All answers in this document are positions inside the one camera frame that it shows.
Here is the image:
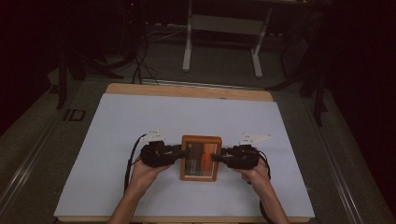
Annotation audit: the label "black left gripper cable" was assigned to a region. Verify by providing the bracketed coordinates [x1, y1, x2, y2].
[123, 133, 148, 194]

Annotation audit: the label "person's right hand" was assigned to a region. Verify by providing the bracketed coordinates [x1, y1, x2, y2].
[232, 155, 272, 187]

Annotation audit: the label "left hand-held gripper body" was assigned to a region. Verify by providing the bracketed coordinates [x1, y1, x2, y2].
[139, 127, 176, 168]

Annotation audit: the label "white metal stand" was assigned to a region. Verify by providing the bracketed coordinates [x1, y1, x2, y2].
[181, 0, 276, 79]

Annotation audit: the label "wooden table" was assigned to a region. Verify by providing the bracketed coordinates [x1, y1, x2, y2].
[57, 82, 312, 224]

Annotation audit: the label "wooden picture frame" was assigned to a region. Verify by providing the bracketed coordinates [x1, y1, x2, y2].
[179, 134, 223, 183]

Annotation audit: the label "white table mat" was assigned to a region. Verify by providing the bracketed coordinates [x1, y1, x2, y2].
[53, 92, 316, 219]

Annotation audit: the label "metal floor rail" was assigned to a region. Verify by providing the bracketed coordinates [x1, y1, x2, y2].
[302, 94, 366, 224]
[0, 116, 62, 216]

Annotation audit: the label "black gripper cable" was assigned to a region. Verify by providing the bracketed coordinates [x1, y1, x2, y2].
[123, 133, 148, 194]
[255, 149, 276, 224]

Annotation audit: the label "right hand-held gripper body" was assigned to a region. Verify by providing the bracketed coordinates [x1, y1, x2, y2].
[226, 133, 273, 171]

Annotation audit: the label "person's left hand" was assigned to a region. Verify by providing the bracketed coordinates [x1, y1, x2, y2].
[130, 157, 173, 191]

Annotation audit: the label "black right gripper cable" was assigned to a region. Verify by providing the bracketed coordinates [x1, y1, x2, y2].
[255, 149, 276, 224]

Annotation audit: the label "black floor cables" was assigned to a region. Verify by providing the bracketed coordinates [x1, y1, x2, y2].
[130, 29, 161, 86]

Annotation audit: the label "black floor bracket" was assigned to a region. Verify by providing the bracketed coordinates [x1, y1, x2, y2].
[63, 107, 87, 122]

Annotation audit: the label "black stand legs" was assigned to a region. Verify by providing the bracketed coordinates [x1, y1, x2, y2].
[264, 69, 330, 128]
[55, 50, 125, 110]

